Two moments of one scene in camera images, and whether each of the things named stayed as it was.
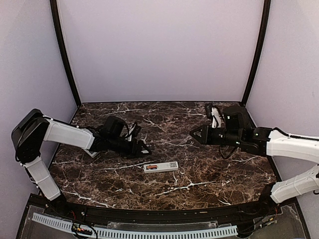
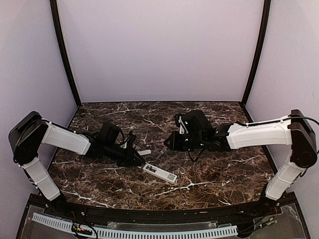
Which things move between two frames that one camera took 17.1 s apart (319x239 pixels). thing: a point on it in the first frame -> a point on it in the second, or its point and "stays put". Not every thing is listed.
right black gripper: [206, 138] -> [175, 144]
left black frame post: [56, 15] stays put
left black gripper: [135, 152] -> [129, 157]
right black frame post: [262, 38] stays put
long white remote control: [162, 167] -> [161, 174]
